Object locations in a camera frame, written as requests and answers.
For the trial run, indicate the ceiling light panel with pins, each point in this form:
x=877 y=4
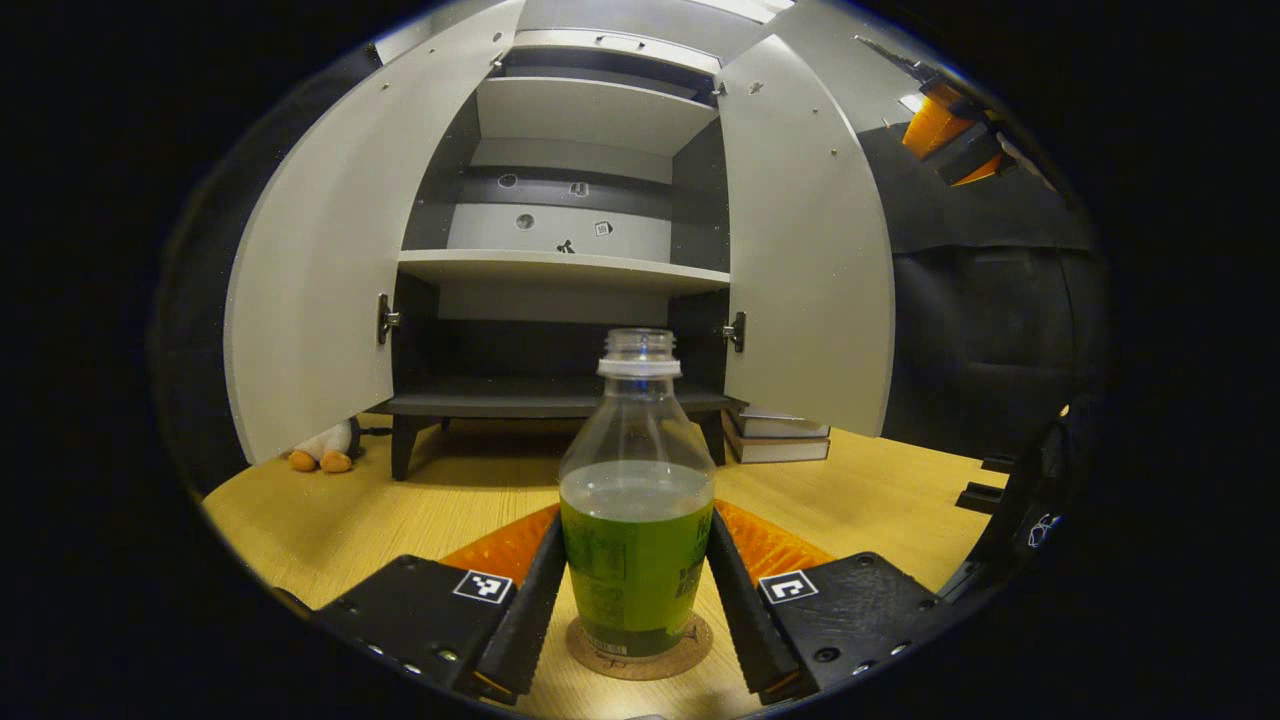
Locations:
x=745 y=6

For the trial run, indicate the black rack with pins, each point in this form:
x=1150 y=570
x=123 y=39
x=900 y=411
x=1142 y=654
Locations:
x=1015 y=520

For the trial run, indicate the penguin plush toy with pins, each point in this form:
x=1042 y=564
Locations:
x=330 y=445

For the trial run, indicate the green label plastic bottle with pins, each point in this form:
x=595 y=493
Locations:
x=637 y=560

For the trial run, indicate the white cabinet shelf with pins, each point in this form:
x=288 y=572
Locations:
x=560 y=268
x=590 y=115

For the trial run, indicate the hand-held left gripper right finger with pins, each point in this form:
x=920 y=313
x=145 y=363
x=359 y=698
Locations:
x=745 y=620

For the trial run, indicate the white cabinet door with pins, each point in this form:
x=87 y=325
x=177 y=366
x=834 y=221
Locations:
x=320 y=280
x=800 y=250

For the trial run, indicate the black backdrop cloth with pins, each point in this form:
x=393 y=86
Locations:
x=980 y=330

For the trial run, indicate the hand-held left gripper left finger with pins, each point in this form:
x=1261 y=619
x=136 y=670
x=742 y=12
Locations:
x=530 y=620

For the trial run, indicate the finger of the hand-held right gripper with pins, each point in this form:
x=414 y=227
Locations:
x=975 y=160
x=935 y=125

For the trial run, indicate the round cork coaster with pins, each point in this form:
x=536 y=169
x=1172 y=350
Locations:
x=640 y=668

